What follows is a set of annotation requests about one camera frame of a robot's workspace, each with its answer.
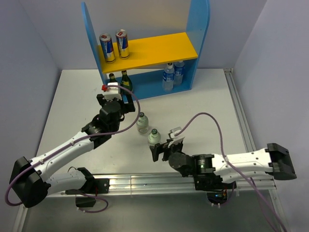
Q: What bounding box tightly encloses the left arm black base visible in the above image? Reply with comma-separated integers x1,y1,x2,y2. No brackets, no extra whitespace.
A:
65,178,110,213

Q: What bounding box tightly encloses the green bottle yellow label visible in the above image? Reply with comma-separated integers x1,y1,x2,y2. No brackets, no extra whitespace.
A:
121,70,133,92

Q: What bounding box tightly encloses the green bottle red label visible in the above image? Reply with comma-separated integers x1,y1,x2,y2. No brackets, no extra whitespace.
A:
109,73,117,83

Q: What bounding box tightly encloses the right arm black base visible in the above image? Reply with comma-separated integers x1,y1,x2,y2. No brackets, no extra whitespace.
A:
194,175,237,205

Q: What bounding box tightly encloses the aluminium rail frame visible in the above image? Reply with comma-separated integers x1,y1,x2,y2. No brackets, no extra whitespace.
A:
15,69,274,232

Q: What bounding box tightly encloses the red bull can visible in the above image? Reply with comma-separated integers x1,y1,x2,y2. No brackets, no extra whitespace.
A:
99,33,115,63
115,29,129,59

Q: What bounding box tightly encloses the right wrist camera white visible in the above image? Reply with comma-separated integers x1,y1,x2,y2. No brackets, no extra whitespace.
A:
168,127,185,148

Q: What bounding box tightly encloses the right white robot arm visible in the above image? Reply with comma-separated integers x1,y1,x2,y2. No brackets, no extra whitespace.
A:
150,139,296,191

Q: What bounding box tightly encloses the clear glass bottle green cap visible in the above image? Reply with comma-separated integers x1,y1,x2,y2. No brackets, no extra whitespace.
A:
136,112,149,134

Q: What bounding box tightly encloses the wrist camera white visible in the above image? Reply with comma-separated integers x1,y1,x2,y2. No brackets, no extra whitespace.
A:
101,82,122,101
168,127,185,148

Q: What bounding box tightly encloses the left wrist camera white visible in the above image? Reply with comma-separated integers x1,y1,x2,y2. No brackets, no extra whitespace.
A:
101,82,122,101

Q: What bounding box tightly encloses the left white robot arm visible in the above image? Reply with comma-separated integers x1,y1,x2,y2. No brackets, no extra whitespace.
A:
8,92,140,208

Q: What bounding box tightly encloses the plastic water bottle blue cap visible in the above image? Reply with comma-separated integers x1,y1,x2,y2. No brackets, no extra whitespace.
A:
163,62,175,91

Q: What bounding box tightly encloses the blue and yellow shelf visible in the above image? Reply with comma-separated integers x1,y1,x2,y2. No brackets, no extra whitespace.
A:
81,0,211,93

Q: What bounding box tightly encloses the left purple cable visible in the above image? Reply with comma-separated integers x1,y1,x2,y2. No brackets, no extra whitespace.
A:
4,86,142,213

